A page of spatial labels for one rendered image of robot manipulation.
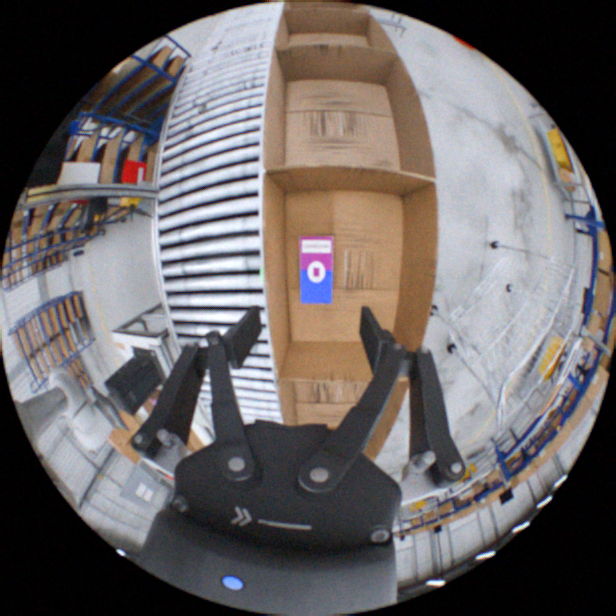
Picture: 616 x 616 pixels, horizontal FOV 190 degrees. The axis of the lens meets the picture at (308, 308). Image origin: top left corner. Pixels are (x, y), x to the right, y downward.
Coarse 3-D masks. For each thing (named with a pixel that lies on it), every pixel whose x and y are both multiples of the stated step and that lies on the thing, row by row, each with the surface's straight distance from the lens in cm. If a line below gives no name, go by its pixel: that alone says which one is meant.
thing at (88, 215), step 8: (88, 200) 79; (96, 200) 80; (88, 208) 78; (96, 208) 80; (80, 216) 81; (88, 216) 77; (96, 216) 81; (80, 224) 80; (88, 224) 77; (80, 232) 80; (88, 232) 79
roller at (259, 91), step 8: (256, 88) 91; (224, 96) 96; (232, 96) 93; (240, 96) 92; (248, 96) 91; (256, 96) 91; (208, 104) 98; (216, 104) 96; (224, 104) 95; (192, 112) 101; (200, 112) 100; (176, 120) 106; (184, 120) 105
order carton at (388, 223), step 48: (288, 192) 49; (336, 192) 48; (384, 192) 49; (432, 192) 39; (288, 240) 47; (336, 240) 47; (384, 240) 49; (432, 240) 38; (288, 288) 49; (336, 288) 49; (384, 288) 51; (432, 288) 37; (288, 336) 52; (336, 336) 53
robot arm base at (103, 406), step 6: (96, 396) 114; (96, 402) 112; (102, 402) 109; (102, 408) 109; (108, 408) 106; (108, 414) 109; (114, 414) 109; (114, 420) 111; (114, 426) 114; (120, 426) 115
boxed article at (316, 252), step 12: (300, 240) 46; (312, 240) 46; (324, 240) 45; (300, 252) 46; (312, 252) 46; (324, 252) 46; (300, 264) 46; (312, 264) 46; (324, 264) 46; (300, 276) 47; (312, 276) 46; (324, 276) 46; (300, 288) 47; (312, 288) 47; (324, 288) 47; (312, 300) 48; (324, 300) 48
